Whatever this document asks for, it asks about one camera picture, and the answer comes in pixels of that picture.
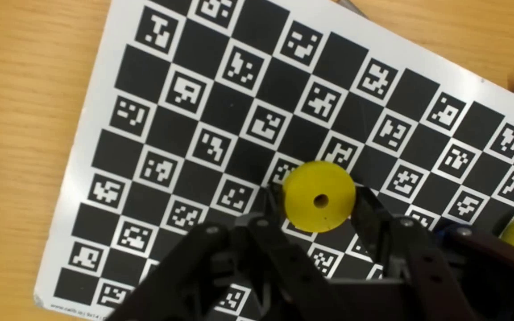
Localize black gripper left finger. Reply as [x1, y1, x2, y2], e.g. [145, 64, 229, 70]
[108, 180, 331, 321]

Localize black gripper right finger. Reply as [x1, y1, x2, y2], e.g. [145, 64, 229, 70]
[352, 187, 514, 321]

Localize black white marker board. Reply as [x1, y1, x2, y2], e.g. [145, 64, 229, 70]
[33, 0, 514, 321]

